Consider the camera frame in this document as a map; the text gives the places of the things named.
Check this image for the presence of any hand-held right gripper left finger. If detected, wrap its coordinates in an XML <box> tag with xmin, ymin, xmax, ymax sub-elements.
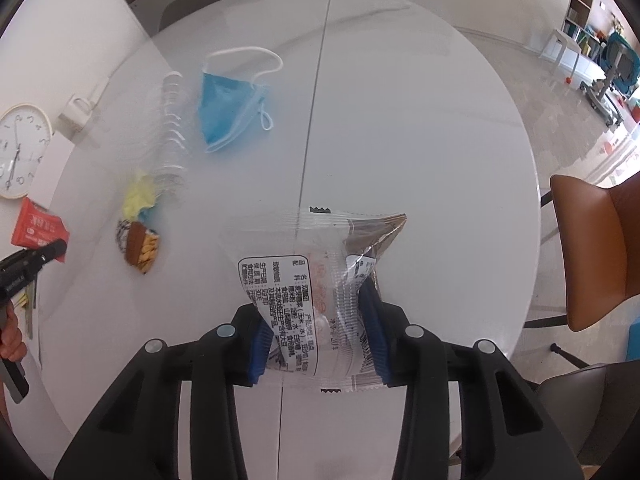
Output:
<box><xmin>54</xmin><ymin>304</ymin><xmax>274</xmax><ymax>480</ymax></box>

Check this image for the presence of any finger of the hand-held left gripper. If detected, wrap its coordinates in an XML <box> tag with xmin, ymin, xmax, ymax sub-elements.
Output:
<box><xmin>20</xmin><ymin>238</ymin><xmax>69</xmax><ymax>273</ymax></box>

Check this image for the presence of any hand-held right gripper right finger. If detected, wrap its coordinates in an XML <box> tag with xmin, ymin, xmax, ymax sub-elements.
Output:
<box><xmin>359</xmin><ymin>275</ymin><xmax>587</xmax><ymax>480</ymax></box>

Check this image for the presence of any red snack packet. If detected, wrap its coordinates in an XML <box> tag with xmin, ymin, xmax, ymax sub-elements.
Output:
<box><xmin>11</xmin><ymin>196</ymin><xmax>71</xmax><ymax>263</ymax></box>

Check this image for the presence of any clear labelled plastic wrapper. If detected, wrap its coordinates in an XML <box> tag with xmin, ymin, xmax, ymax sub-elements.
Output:
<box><xmin>220</xmin><ymin>204</ymin><xmax>397</xmax><ymax>395</ymax></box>

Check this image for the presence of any person's left hand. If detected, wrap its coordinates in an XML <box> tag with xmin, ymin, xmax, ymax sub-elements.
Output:
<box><xmin>0</xmin><ymin>309</ymin><xmax>26</xmax><ymax>362</ymax></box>

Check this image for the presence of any brown and white snack wrapper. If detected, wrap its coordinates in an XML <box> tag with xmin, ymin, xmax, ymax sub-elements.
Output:
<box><xmin>115</xmin><ymin>217</ymin><xmax>162</xmax><ymax>276</ymax></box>

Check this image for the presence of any yellow crumpled wrapper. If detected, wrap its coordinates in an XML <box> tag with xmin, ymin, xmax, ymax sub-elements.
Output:
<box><xmin>122</xmin><ymin>172</ymin><xmax>162</xmax><ymax>222</ymax></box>

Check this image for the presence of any white mug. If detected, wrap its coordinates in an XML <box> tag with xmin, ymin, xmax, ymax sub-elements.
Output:
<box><xmin>57</xmin><ymin>94</ymin><xmax>94</xmax><ymax>132</ymax></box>

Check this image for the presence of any clear plastic bottle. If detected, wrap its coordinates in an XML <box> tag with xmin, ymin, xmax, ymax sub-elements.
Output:
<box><xmin>144</xmin><ymin>71</ymin><xmax>194</xmax><ymax>196</ymax></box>

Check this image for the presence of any blue face mask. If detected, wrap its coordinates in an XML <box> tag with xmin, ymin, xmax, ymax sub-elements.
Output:
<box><xmin>192</xmin><ymin>46</ymin><xmax>284</xmax><ymax>155</ymax></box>

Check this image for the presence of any orange leather chair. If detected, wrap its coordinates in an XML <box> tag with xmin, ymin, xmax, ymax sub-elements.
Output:
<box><xmin>522</xmin><ymin>174</ymin><xmax>640</xmax><ymax>333</ymax></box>

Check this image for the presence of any white stool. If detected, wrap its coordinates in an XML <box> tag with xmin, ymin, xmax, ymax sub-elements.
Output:
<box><xmin>539</xmin><ymin>28</ymin><xmax>587</xmax><ymax>77</ymax></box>

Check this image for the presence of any blue office chair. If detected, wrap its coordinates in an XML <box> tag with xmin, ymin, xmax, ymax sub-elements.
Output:
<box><xmin>580</xmin><ymin>32</ymin><xmax>640</xmax><ymax>128</ymax></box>

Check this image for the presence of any wooden bookshelf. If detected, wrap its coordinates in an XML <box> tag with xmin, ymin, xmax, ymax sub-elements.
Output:
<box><xmin>560</xmin><ymin>0</ymin><xmax>608</xmax><ymax>56</ymax></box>

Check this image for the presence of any round white wall clock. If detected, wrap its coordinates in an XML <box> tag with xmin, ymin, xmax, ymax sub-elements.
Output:
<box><xmin>0</xmin><ymin>104</ymin><xmax>55</xmax><ymax>200</ymax></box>

